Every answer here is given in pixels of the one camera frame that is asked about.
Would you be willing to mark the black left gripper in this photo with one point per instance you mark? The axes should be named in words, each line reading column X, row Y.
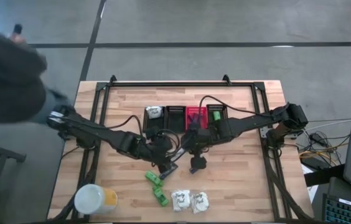
column 163, row 154

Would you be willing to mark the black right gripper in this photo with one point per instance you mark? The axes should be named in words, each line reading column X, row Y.
column 198, row 161

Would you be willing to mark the white cotton ball bag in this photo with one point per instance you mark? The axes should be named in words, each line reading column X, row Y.
column 180, row 200
column 154, row 112
column 200, row 202

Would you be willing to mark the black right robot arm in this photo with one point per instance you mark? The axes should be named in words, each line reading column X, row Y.
column 250, row 123

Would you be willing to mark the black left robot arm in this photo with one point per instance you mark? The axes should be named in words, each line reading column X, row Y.
column 101, row 133

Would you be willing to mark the black slotted plastic basket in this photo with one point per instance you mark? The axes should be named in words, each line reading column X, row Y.
column 223, row 112
column 175, row 119
column 153, row 123

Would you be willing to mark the red slotted plastic basket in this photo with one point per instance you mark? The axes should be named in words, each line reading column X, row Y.
column 191, row 110

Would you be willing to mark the white yellow round tub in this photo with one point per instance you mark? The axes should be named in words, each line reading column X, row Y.
column 91, row 199

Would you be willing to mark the black power adapter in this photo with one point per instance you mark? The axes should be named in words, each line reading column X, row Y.
column 315, row 163

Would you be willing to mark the backlit black keyboard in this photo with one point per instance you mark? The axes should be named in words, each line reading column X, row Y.
column 346, row 213

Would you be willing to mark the person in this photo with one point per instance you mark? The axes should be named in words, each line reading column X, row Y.
column 4, row 77

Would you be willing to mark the person's hand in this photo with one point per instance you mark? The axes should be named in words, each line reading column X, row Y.
column 16, row 39

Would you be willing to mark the black handheld object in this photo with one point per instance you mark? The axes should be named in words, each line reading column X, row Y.
column 17, row 28

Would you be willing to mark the black metal rig frame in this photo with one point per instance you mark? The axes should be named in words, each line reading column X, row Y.
column 178, row 84

